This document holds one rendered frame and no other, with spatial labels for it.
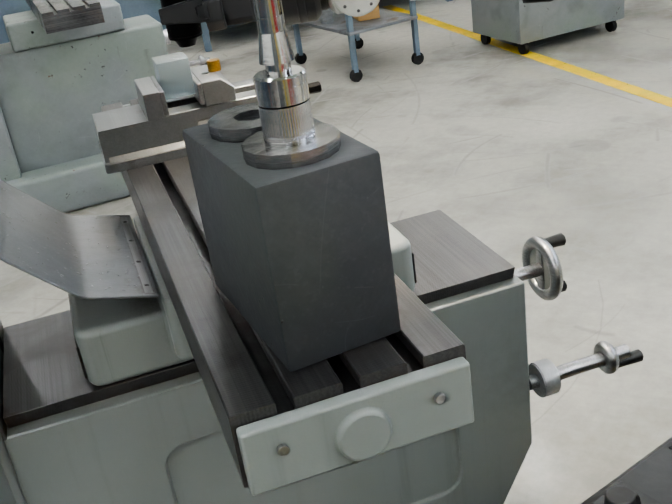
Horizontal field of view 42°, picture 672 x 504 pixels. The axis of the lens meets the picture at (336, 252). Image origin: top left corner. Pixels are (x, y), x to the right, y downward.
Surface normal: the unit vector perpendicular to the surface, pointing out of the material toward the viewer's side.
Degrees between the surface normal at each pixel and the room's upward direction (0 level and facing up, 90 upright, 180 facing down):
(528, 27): 90
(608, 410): 0
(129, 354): 90
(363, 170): 90
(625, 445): 0
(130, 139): 90
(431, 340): 0
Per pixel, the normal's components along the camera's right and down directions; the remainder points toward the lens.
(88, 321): -0.14, -0.89
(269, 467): 0.33, 0.37
